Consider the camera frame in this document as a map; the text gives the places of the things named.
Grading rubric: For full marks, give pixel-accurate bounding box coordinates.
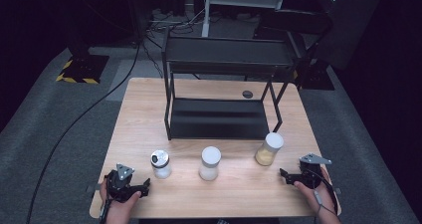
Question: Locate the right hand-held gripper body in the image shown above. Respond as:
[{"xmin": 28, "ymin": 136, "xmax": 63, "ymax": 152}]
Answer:
[{"xmin": 298, "ymin": 152, "xmax": 332, "ymax": 189}]

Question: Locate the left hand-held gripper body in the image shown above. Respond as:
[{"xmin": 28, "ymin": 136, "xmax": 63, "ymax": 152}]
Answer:
[{"xmin": 105, "ymin": 163, "xmax": 135, "ymax": 203}]

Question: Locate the person's left hand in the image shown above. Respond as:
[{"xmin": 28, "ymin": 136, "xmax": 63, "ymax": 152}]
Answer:
[{"xmin": 99, "ymin": 180, "xmax": 142, "ymax": 224}]

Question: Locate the person's right hand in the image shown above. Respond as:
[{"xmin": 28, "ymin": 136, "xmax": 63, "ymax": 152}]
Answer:
[{"xmin": 293, "ymin": 168, "xmax": 342, "ymax": 224}]

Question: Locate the white-lidded jar of yellow powder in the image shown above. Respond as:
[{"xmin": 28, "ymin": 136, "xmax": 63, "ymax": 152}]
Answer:
[{"xmin": 254, "ymin": 131, "xmax": 285, "ymax": 167}]

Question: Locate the white-lidded jar of white powder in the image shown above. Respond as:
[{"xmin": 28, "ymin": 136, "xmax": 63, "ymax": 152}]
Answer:
[{"xmin": 198, "ymin": 145, "xmax": 222, "ymax": 181}]

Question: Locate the black two-tier metal rack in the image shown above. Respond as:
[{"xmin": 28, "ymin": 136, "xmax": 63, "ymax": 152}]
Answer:
[{"xmin": 161, "ymin": 34, "xmax": 297, "ymax": 141}]

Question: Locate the yellow-black striped stand base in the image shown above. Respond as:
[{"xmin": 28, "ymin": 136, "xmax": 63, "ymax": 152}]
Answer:
[{"xmin": 55, "ymin": 54, "xmax": 110, "ymax": 85}]

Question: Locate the black metal stand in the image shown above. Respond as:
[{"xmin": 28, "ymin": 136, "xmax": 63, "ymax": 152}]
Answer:
[{"xmin": 253, "ymin": 8, "xmax": 335, "ymax": 92}]

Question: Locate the right hand-held gripper cable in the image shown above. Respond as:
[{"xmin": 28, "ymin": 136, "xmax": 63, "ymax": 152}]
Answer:
[{"xmin": 310, "ymin": 168, "xmax": 338, "ymax": 217}]

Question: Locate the hand-held gripper cable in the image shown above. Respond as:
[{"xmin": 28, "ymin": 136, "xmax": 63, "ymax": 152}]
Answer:
[
  {"xmin": 310, "ymin": 168, "xmax": 338, "ymax": 217},
  {"xmin": 99, "ymin": 197, "xmax": 112, "ymax": 224}
]

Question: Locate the left hand-held gripper cable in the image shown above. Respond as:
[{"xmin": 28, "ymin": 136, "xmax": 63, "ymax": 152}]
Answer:
[{"xmin": 99, "ymin": 197, "xmax": 112, "ymax": 224}]

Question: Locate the long black floor cable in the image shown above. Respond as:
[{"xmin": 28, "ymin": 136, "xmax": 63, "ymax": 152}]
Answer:
[{"xmin": 25, "ymin": 39, "xmax": 142, "ymax": 224}]

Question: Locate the tangle of floor cables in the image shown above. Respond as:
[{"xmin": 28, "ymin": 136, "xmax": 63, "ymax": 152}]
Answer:
[{"xmin": 144, "ymin": 7, "xmax": 207, "ymax": 49}]

